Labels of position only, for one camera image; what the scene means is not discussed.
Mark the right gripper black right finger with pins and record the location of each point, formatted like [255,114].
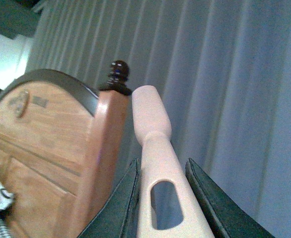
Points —
[225,218]

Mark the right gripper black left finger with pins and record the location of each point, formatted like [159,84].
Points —
[118,216]

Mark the beige hand brush black bristles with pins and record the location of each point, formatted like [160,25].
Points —
[159,163]

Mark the light teal curtain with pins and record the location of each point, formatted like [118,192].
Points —
[222,69]

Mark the wooden bed headboard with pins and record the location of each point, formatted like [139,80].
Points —
[59,143]

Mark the dark bedpost finial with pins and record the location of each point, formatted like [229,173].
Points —
[118,77]

